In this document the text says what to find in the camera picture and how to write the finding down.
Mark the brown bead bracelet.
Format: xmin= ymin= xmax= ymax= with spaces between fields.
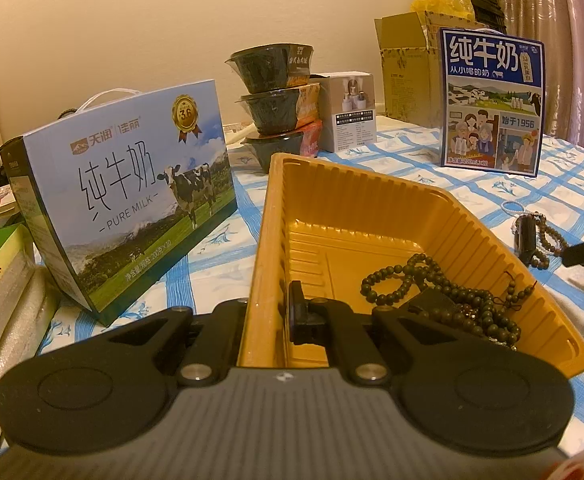
xmin=526 ymin=211 xmax=571 ymax=271

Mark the orange plastic tray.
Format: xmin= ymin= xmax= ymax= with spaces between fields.
xmin=239 ymin=154 xmax=584 ymax=377

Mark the dark green bead necklace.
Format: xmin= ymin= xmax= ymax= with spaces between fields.
xmin=359 ymin=251 xmax=538 ymax=351

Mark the blue white checkered tablecloth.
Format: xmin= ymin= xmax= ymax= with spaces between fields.
xmin=0 ymin=127 xmax=584 ymax=456

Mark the bottom black noodle bowl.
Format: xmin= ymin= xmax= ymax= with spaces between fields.
xmin=243 ymin=119 xmax=322 ymax=174

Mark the black noodle bowl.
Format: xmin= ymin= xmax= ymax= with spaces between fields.
xmin=239 ymin=82 xmax=320 ymax=136
xmin=243 ymin=119 xmax=322 ymax=174
xmin=226 ymin=42 xmax=314 ymax=94

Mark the light blue milk carton box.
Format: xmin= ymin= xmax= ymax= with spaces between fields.
xmin=1 ymin=80 xmax=237 ymax=325

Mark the dark blue milk carton box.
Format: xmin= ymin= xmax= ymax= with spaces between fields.
xmin=440 ymin=27 xmax=547 ymax=177

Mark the middle black noodle bowl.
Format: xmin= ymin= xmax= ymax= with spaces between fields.
xmin=239 ymin=82 xmax=320 ymax=136

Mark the small white product box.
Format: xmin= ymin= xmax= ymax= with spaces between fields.
xmin=309 ymin=70 xmax=377 ymax=153

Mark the top black noodle bowl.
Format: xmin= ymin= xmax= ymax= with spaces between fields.
xmin=226 ymin=42 xmax=314 ymax=94

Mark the open cardboard box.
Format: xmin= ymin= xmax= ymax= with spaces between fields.
xmin=374 ymin=11 xmax=484 ymax=128

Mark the yellow plastic bag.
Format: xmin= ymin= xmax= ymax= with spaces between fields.
xmin=410 ymin=0 xmax=475 ymax=21

